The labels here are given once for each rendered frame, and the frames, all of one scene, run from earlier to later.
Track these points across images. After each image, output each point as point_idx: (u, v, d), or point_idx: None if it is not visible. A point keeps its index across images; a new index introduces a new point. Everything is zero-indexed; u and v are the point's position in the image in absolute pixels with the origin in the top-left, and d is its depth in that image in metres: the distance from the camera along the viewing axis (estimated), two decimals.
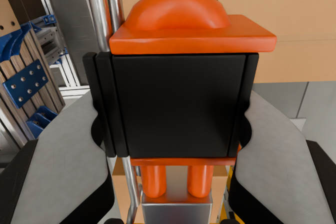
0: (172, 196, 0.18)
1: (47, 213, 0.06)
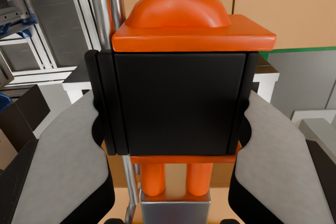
0: (171, 195, 0.18)
1: (47, 213, 0.06)
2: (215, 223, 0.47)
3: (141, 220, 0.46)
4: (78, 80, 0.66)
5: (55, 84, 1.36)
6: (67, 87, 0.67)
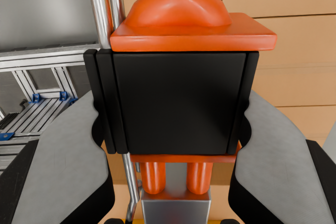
0: (171, 193, 0.18)
1: (47, 213, 0.06)
2: (217, 220, 0.47)
3: (143, 216, 0.47)
4: None
5: None
6: None
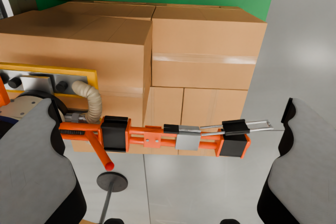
0: (199, 141, 0.60)
1: None
2: None
3: (110, 76, 0.76)
4: None
5: None
6: None
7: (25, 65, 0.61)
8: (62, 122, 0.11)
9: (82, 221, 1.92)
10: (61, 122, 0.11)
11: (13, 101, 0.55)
